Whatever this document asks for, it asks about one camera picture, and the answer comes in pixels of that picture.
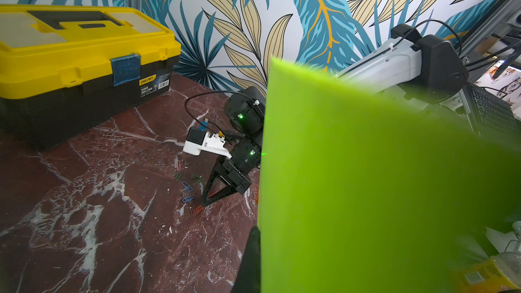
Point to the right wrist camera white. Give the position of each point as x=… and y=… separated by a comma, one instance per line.
x=199, y=140

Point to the yellow black toolbox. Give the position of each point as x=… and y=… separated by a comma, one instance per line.
x=66, y=69

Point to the blue paperclip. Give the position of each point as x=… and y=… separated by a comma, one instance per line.
x=188, y=198
x=187, y=186

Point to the green paperclip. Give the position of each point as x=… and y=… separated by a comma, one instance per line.
x=179, y=175
x=197, y=178

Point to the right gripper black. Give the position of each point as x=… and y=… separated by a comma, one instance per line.
x=230, y=174

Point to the loose red paperclip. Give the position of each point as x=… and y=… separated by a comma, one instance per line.
x=199, y=209

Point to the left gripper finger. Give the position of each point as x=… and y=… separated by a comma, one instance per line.
x=249, y=272

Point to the orange juice bottle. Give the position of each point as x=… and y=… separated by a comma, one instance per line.
x=500, y=273

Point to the green paper sheet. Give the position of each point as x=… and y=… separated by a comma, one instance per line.
x=362, y=194

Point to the loose green paperclip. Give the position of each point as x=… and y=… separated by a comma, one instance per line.
x=179, y=175

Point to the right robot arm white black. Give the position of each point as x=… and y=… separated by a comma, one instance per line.
x=427, y=64

